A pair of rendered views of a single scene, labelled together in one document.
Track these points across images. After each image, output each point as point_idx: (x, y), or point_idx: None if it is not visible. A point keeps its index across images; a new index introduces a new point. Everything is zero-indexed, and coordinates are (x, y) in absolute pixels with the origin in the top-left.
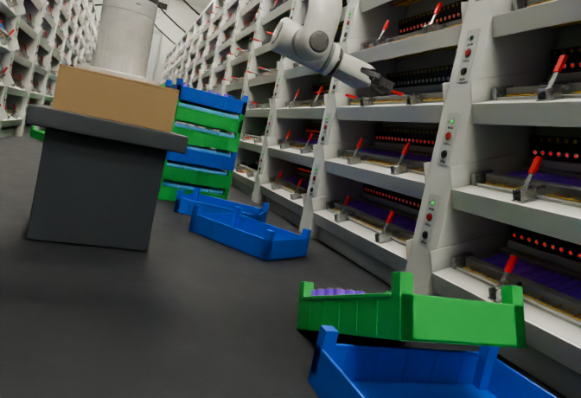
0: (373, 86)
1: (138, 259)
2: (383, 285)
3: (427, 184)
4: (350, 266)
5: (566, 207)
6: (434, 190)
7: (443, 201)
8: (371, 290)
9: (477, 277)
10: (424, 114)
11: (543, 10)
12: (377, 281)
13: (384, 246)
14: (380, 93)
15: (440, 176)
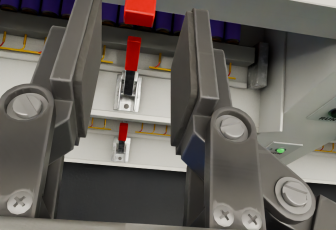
0: (85, 118)
1: None
2: (149, 174)
3: (266, 134)
4: (64, 175)
5: None
6: (285, 139)
7: (305, 147)
8: (177, 214)
9: (312, 154)
10: (255, 13)
11: None
12: (135, 174)
13: (141, 163)
14: (98, 72)
15: (309, 129)
